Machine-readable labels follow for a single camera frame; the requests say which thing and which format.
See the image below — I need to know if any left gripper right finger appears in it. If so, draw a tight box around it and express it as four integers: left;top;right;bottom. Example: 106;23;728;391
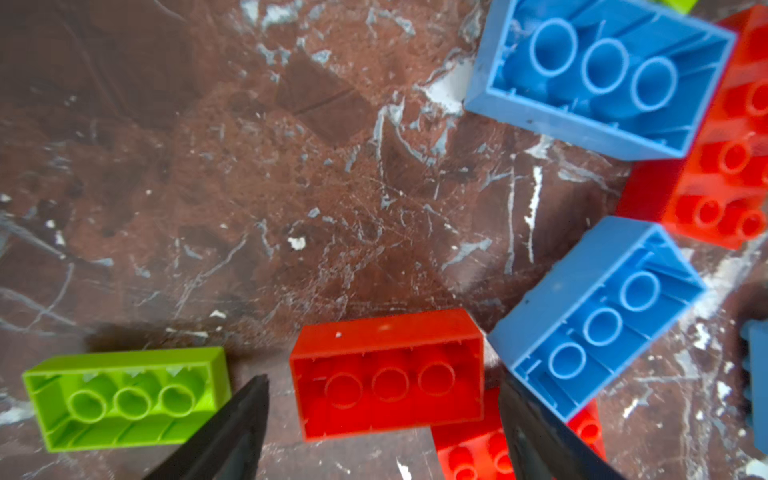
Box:
498;372;622;480

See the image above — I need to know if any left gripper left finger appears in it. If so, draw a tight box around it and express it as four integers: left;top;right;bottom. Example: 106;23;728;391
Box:
146;374;270;479

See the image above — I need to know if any red lego brick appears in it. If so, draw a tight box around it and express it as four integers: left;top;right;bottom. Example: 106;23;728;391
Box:
616;5;767;250
431;387;606;480
289;309;485;441

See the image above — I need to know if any green lego brick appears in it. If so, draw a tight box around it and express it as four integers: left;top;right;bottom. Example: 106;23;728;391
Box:
22;347;232;452
657;0;698;15

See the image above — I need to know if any blue lego brick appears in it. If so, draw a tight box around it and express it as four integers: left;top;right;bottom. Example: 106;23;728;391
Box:
488;216;707;422
740;319;767;454
464;0;737;161

